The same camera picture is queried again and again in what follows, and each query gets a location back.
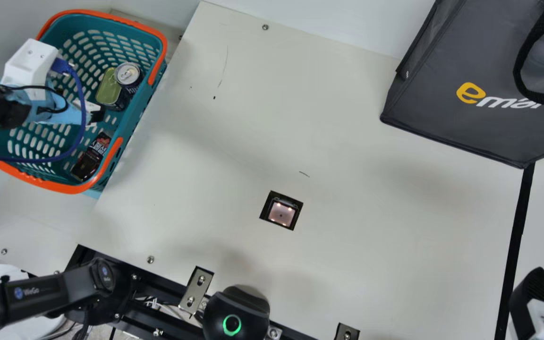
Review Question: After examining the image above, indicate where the black device with green light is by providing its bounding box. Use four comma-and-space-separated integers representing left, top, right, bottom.
202, 284, 271, 340

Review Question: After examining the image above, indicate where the blue cable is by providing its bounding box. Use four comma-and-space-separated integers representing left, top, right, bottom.
0, 58, 88, 164

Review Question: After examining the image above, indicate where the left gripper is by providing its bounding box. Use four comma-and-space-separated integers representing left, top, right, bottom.
0, 80, 106, 126

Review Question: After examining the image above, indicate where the teal shopping basket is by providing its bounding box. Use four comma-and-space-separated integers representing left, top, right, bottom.
0, 9, 168, 195

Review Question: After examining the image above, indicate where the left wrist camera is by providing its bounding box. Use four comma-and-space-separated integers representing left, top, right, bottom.
0, 38, 60, 101

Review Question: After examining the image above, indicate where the can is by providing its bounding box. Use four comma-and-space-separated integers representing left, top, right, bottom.
110, 62, 145, 112

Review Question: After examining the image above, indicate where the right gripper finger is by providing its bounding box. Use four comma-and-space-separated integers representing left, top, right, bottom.
509, 267, 544, 340

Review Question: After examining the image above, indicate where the black strip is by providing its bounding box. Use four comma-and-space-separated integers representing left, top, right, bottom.
494, 162, 536, 340

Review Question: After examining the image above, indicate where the rectangular tin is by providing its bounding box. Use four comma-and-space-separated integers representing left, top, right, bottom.
95, 67, 123, 107

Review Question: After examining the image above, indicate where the dark grey bag with straps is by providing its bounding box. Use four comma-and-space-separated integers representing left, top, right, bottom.
379, 0, 544, 170

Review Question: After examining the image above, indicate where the small square scanner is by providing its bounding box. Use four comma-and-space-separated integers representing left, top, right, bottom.
259, 190, 304, 231

